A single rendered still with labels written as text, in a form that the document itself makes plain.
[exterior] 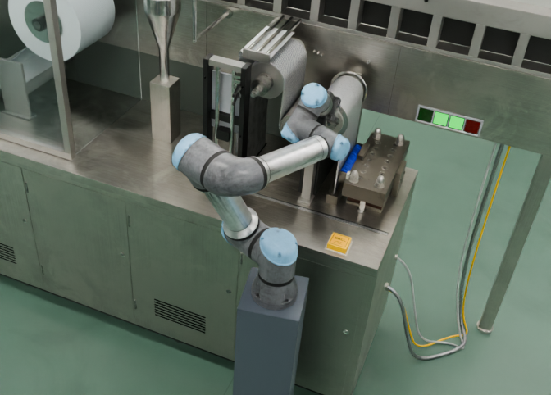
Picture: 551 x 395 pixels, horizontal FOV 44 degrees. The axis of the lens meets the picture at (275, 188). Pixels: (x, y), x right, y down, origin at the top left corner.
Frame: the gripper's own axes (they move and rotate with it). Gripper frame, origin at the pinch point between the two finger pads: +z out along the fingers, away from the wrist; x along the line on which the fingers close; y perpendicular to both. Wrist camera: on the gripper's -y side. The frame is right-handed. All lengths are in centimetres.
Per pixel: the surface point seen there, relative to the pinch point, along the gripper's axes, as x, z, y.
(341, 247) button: -16.0, 4.5, -40.5
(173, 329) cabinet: 52, 53, -98
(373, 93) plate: -6.7, 31.1, 20.1
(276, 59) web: 24.6, -2.5, 16.8
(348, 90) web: -0.7, 10.7, 14.8
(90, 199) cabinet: 88, 14, -52
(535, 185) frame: -77, 64, 6
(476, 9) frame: -37, 5, 52
